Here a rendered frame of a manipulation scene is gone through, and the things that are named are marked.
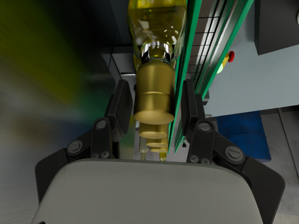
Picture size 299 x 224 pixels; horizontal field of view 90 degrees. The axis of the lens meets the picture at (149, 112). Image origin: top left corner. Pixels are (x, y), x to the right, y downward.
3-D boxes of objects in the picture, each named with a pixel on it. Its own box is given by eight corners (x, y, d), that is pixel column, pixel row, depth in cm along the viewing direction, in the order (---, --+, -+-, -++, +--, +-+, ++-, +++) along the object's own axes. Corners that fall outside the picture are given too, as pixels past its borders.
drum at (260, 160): (256, 107, 263) (271, 164, 226) (218, 113, 297) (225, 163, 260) (256, 90, 214) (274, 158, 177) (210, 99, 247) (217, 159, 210)
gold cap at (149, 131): (138, 95, 18) (135, 131, 16) (168, 95, 17) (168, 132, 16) (142, 107, 21) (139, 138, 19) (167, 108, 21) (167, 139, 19)
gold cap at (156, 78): (133, 61, 12) (127, 109, 11) (176, 60, 12) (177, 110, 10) (139, 85, 16) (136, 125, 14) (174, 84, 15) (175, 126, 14)
